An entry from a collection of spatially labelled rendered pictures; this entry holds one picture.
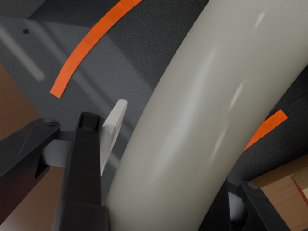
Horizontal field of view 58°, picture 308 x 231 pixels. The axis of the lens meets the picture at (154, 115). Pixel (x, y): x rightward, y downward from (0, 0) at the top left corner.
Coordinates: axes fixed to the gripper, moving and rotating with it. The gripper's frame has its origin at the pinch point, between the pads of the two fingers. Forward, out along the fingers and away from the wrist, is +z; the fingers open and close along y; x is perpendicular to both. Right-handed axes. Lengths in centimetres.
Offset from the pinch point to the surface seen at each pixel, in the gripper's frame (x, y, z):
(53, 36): -5, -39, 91
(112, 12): 10, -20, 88
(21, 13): -1, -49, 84
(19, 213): -89, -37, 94
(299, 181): -23, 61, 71
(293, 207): -36, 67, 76
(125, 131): -32, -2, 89
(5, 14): -2, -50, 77
